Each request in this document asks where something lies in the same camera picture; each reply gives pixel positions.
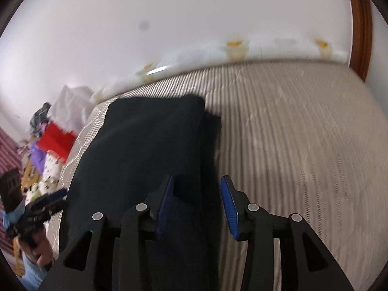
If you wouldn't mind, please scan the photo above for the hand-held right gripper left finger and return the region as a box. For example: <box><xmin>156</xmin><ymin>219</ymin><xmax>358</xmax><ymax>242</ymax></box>
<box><xmin>38</xmin><ymin>174</ymin><xmax>176</xmax><ymax>291</ymax></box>

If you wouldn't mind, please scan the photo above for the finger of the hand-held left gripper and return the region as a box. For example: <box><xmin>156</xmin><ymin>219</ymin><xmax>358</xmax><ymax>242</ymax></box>
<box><xmin>33</xmin><ymin>200</ymin><xmax>69</xmax><ymax>222</ymax></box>
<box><xmin>26</xmin><ymin>188</ymin><xmax>69</xmax><ymax>213</ymax></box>

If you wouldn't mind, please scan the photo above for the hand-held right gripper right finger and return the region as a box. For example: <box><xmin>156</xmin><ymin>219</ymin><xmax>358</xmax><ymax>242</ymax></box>
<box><xmin>220</xmin><ymin>174</ymin><xmax>355</xmax><ymax>291</ymax></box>

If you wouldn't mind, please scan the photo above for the black t-shirt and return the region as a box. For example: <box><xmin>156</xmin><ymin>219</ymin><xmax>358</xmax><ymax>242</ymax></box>
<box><xmin>59</xmin><ymin>95</ymin><xmax>223</xmax><ymax>291</ymax></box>

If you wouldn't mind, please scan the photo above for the person's left hand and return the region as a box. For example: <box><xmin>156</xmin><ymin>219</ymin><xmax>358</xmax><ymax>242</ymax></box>
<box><xmin>18</xmin><ymin>228</ymin><xmax>57</xmax><ymax>272</ymax></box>

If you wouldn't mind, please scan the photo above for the white floral printed cloth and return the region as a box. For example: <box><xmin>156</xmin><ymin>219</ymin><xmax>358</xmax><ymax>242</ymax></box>
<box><xmin>24</xmin><ymin>152</ymin><xmax>65</xmax><ymax>203</ymax></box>

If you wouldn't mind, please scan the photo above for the purple cloth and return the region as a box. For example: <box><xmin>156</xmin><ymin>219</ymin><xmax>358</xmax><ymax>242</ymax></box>
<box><xmin>29</xmin><ymin>141</ymin><xmax>49</xmax><ymax>176</ymax></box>

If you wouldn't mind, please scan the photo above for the red bag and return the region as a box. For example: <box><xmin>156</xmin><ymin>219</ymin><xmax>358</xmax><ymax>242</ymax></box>
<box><xmin>36</xmin><ymin>122</ymin><xmax>78</xmax><ymax>162</ymax></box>

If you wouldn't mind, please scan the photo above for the red striped cloth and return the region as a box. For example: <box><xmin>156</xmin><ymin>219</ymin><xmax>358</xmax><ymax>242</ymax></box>
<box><xmin>0</xmin><ymin>126</ymin><xmax>23</xmax><ymax>249</ymax></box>

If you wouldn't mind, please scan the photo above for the dark cloth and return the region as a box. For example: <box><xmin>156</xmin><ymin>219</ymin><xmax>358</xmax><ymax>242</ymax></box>
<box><xmin>29</xmin><ymin>102</ymin><xmax>52</xmax><ymax>137</ymax></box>

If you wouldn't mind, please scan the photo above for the white plastic bag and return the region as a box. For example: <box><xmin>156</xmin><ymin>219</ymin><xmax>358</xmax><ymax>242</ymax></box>
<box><xmin>50</xmin><ymin>85</ymin><xmax>96</xmax><ymax>134</ymax></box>

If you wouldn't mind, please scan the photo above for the striped quilted bed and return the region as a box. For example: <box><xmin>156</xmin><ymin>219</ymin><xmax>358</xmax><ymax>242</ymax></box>
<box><xmin>45</xmin><ymin>61</ymin><xmax>388</xmax><ymax>291</ymax></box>

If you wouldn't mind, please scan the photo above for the white patterned pillow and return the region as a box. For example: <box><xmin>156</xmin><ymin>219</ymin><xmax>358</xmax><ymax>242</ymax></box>
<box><xmin>91</xmin><ymin>38</ymin><xmax>348</xmax><ymax>104</ymax></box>

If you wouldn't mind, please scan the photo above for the brown wooden door frame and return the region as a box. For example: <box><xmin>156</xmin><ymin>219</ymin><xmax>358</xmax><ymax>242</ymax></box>
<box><xmin>346</xmin><ymin>0</ymin><xmax>373</xmax><ymax>82</ymax></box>

